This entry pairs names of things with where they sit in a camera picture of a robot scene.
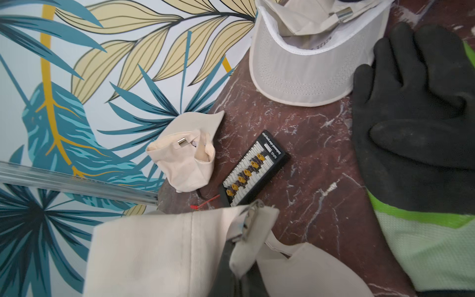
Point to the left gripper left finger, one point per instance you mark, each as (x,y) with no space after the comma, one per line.
(225,283)

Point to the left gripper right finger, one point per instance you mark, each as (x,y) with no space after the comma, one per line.
(251,284)

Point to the cream Colorado cap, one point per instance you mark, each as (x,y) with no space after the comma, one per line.
(158,255)

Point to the white perforated cap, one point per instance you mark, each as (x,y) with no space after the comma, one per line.
(304,53)

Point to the green black cap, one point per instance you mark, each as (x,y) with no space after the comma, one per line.
(414,137)

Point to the black charger board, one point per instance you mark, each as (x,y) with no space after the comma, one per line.
(256,168)

